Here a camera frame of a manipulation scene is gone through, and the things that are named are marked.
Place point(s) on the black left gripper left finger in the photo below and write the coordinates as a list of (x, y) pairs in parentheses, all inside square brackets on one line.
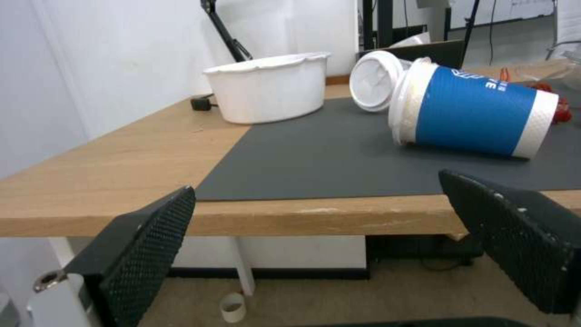
[(136, 252)]

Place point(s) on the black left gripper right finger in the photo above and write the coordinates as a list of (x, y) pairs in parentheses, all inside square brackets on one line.
[(508, 224)]

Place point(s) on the clear plastic bag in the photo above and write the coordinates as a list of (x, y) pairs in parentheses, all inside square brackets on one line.
[(551, 69)]

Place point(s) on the white table leg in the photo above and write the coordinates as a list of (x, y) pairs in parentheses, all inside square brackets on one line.
[(242, 265)]

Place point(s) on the white tape roll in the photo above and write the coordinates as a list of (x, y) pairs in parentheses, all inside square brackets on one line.
[(233, 307)]

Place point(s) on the blue sleeved paper cup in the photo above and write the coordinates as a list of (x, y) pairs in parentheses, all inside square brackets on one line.
[(472, 110)]

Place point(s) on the red snack wrapper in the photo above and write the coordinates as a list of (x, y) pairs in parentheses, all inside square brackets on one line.
[(559, 102)]

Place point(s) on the dark grey desk mat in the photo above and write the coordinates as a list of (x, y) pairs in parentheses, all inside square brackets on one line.
[(363, 156)]

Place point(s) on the small black adapter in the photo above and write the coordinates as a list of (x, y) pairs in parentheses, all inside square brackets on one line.
[(201, 103)]

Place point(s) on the white plastic cup lid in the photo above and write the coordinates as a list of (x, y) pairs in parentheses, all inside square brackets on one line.
[(374, 81)]

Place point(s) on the black tripod leg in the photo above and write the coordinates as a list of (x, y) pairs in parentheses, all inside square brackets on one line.
[(470, 24)]

